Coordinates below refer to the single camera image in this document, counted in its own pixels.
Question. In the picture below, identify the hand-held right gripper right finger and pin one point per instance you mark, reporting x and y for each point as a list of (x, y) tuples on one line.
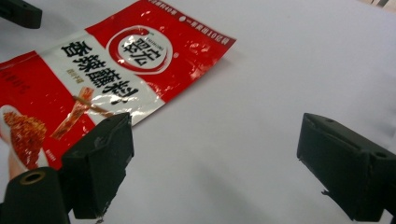
[(348, 168)]

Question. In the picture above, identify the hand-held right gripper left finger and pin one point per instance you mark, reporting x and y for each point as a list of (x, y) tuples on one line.
[(98, 165)]

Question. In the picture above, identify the red and white seasoning packet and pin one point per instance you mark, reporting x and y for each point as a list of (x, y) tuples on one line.
[(102, 74)]

